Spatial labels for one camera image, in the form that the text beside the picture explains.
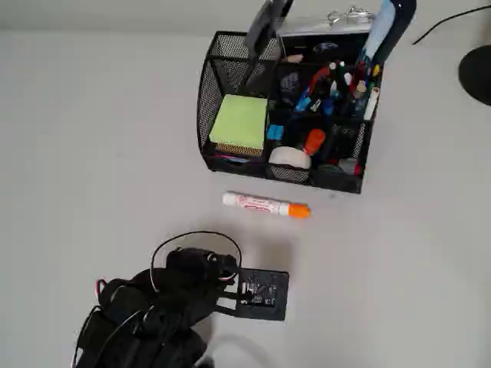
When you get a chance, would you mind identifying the white marker with orange cap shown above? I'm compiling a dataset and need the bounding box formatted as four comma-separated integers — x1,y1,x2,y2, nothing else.
222,191,311,219

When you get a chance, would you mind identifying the white tape roll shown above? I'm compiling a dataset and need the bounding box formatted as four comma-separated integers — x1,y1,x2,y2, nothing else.
268,146,312,169

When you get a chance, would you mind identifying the green sticky note pad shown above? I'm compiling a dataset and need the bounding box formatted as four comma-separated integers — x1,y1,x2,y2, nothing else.
209,94,269,158

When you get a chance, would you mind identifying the black mesh desk organizer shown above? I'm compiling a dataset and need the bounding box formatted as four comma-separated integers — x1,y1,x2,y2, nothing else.
196,30,384,195

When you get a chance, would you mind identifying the orange capped glue stick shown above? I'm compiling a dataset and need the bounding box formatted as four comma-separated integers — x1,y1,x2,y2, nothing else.
301,129,326,156

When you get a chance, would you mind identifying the white pen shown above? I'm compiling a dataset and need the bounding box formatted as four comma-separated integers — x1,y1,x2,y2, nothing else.
363,87,381,120

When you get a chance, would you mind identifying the clear plastic pouch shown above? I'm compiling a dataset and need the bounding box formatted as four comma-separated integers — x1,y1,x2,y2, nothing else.
278,17,375,38

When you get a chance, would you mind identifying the black round lamp base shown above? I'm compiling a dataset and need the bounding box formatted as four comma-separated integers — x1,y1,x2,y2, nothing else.
458,44,491,107

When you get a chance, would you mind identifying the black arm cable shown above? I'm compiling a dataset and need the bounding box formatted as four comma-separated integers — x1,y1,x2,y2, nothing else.
150,230,243,296

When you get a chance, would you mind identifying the black camera board mount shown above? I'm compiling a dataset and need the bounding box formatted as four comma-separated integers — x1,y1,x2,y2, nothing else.
214,268,290,322

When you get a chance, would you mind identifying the red and white arm cable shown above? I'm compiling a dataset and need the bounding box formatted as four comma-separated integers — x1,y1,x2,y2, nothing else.
94,278,109,307

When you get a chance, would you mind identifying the grey tool handle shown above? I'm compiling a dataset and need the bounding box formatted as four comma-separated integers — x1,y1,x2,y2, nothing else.
232,0,295,95

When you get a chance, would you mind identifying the metal key ring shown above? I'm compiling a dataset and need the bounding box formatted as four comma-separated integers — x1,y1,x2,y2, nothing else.
326,5,375,26

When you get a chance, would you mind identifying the thin black cable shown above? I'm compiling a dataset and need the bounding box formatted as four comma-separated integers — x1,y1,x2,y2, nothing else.
412,4,491,46

